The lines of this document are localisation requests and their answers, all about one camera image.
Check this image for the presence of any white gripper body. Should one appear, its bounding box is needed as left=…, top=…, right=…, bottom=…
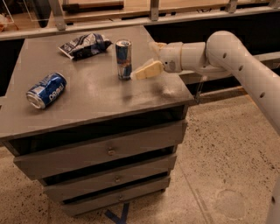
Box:
left=159, top=42, right=183, bottom=73

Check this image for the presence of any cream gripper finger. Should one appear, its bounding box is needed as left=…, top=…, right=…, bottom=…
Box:
left=149, top=42, right=167, bottom=56
left=130, top=59, right=164, bottom=81

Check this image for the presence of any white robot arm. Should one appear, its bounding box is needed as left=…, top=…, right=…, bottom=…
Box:
left=130, top=31, right=280, bottom=134

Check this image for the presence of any red bull can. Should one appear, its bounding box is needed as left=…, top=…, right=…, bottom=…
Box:
left=115, top=39, right=132, bottom=80

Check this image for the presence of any blue pepsi can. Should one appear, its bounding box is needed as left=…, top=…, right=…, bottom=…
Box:
left=26, top=73, right=67, bottom=109

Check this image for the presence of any crumpled blue chip bag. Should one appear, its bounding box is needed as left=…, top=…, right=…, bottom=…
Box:
left=59, top=33, right=112, bottom=60

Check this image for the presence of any top grey drawer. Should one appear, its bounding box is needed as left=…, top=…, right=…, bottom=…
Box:
left=14, top=120, right=186, bottom=179

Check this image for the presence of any grey drawer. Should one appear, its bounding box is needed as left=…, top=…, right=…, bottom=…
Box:
left=44, top=154, right=177, bottom=202
left=14, top=120, right=186, bottom=179
left=61, top=176, right=171, bottom=216

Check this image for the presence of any grey drawer cabinet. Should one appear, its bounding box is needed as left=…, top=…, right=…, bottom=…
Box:
left=0, top=35, right=192, bottom=206

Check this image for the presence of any middle grey drawer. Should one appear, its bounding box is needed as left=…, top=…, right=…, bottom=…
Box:
left=44, top=154, right=177, bottom=202

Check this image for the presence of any blue tape cross on floor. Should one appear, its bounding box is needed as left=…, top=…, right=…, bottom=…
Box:
left=104, top=202, right=131, bottom=224

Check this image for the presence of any bottom grey drawer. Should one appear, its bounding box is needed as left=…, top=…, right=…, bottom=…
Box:
left=61, top=176, right=171, bottom=216

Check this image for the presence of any grey metal railing frame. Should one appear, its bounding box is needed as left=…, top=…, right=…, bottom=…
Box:
left=0, top=0, right=280, bottom=104

